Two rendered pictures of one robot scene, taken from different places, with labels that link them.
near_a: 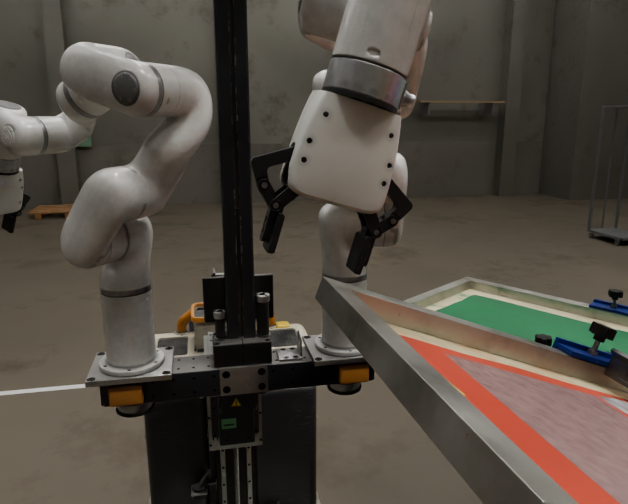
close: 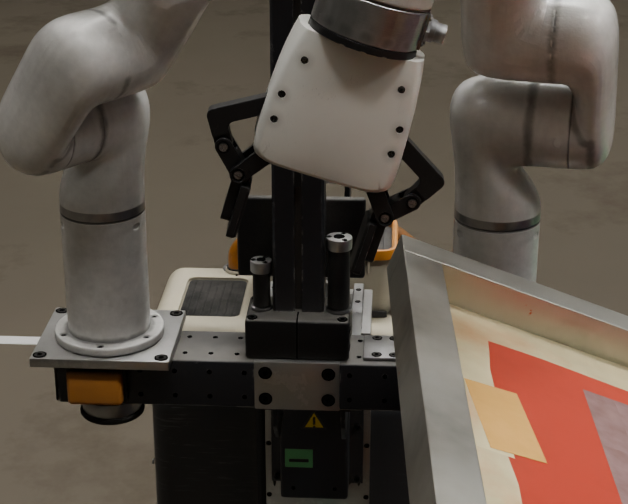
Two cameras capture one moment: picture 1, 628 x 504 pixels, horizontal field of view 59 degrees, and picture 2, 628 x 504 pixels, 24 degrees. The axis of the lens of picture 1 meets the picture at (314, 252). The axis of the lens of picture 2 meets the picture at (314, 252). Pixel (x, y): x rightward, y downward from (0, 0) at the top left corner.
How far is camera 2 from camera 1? 52 cm
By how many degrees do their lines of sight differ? 17
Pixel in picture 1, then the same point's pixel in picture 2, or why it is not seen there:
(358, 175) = (351, 142)
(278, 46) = not seen: outside the picture
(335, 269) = (472, 205)
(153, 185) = (143, 45)
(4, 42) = not seen: outside the picture
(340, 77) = (325, 12)
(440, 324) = (609, 336)
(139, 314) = (120, 255)
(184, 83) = not seen: outside the picture
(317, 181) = (292, 148)
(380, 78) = (375, 19)
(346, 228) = (495, 132)
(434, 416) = (419, 482)
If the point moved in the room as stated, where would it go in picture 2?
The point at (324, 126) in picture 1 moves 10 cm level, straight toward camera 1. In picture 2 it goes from (302, 76) to (254, 120)
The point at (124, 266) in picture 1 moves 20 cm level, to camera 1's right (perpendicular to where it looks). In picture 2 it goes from (98, 171) to (274, 188)
